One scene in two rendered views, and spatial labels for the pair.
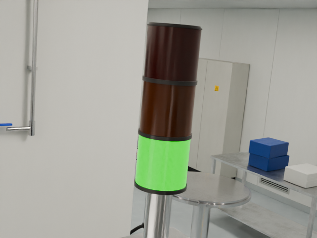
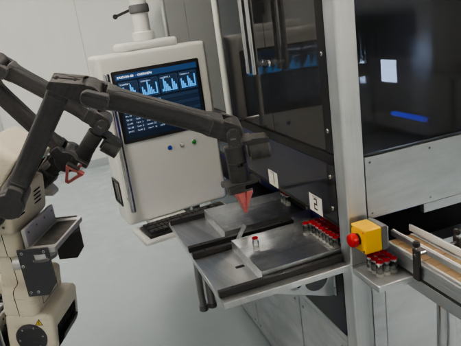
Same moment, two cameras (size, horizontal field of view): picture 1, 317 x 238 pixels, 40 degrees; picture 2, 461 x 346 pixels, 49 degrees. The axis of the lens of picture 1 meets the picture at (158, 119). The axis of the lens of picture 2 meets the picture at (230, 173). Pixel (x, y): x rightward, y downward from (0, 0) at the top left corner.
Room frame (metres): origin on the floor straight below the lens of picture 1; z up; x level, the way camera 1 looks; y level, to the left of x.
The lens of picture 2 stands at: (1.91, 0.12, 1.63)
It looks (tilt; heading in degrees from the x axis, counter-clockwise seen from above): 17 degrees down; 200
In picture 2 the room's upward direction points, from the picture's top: 8 degrees counter-clockwise
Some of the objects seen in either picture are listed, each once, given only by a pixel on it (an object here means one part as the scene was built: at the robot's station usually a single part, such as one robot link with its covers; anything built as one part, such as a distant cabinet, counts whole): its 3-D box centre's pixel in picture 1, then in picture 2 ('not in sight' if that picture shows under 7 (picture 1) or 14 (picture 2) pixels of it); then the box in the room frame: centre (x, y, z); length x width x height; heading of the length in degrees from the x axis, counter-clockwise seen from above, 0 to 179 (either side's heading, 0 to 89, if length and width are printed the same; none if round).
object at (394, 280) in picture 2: not in sight; (386, 273); (0.56, 0.07, 0.87); 0.14 x 0.13 x 0.02; 127
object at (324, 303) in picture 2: not in sight; (237, 208); (-0.31, -0.66, 0.73); 1.98 x 0.01 x 0.25; 37
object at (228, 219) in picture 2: not in sight; (255, 213); (0.17, -0.42, 0.90); 0.34 x 0.26 x 0.04; 127
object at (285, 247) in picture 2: not in sight; (293, 245); (0.44, -0.22, 0.90); 0.34 x 0.26 x 0.04; 127
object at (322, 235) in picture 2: not in sight; (323, 235); (0.37, -0.13, 0.90); 0.18 x 0.02 x 0.05; 37
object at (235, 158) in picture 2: not in sight; (237, 153); (0.61, -0.32, 1.26); 0.07 x 0.06 x 0.07; 113
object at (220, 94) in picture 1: (209, 118); not in sight; (7.70, -0.89, 1.02); 1.20 x 0.43 x 2.05; 37
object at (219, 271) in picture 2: not in sight; (256, 239); (0.34, -0.38, 0.87); 0.70 x 0.48 x 0.02; 37
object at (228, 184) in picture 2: not in sight; (239, 174); (0.61, -0.32, 1.20); 0.10 x 0.07 x 0.07; 126
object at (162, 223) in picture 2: not in sight; (187, 217); (0.02, -0.78, 0.82); 0.40 x 0.14 x 0.02; 135
